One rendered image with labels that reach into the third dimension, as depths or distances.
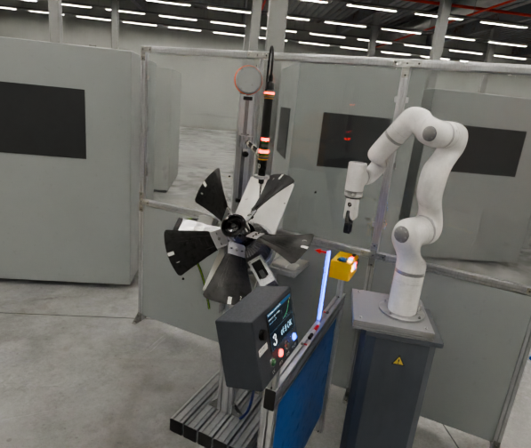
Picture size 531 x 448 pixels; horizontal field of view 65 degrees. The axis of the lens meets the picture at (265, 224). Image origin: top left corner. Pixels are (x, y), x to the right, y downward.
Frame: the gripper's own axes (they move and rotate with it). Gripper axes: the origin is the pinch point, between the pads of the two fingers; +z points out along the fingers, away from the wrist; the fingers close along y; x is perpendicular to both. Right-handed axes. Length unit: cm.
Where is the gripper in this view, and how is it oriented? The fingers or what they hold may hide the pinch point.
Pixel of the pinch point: (348, 228)
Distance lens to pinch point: 203.0
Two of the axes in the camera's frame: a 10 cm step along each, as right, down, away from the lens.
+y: 4.2, -2.2, 8.8
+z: -1.0, 9.6, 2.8
